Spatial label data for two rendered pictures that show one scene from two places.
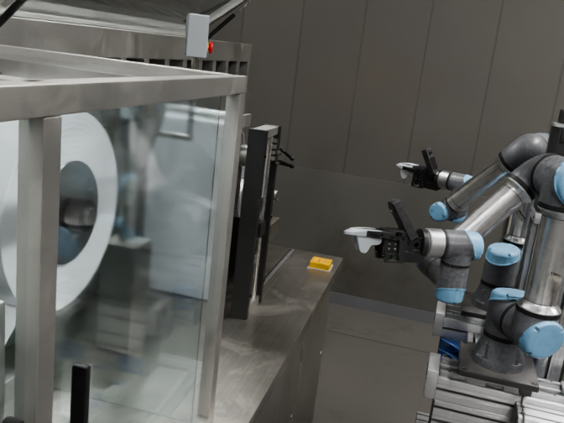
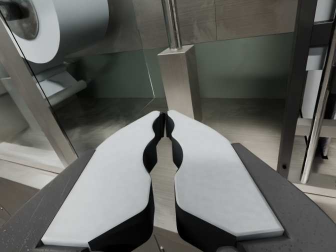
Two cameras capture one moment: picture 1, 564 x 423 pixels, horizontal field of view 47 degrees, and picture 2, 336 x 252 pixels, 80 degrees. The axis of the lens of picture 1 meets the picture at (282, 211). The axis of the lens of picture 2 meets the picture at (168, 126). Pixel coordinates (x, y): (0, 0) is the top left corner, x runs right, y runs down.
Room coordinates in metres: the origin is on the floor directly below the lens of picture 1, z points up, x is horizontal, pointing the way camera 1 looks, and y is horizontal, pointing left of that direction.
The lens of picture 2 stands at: (1.61, -0.27, 1.29)
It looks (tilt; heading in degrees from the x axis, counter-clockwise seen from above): 31 degrees down; 107
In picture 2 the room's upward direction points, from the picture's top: 12 degrees counter-clockwise
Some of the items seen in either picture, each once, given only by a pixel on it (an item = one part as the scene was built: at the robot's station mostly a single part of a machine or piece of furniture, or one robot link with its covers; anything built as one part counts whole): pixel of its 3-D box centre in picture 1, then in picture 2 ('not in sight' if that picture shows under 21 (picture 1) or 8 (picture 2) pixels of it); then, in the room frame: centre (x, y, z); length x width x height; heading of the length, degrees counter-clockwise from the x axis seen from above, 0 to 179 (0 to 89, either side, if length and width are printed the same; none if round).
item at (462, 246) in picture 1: (458, 245); not in sight; (1.63, -0.47, 1.21); 0.11 x 0.08 x 0.09; 102
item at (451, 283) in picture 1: (449, 279); not in sight; (1.65, -0.46, 1.12); 0.11 x 0.08 x 0.11; 12
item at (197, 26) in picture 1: (200, 36); not in sight; (1.64, 0.25, 1.66); 0.07 x 0.07 x 0.10; 14
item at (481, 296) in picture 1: (494, 293); not in sight; (2.30, -0.82, 0.87); 0.15 x 0.15 x 0.10
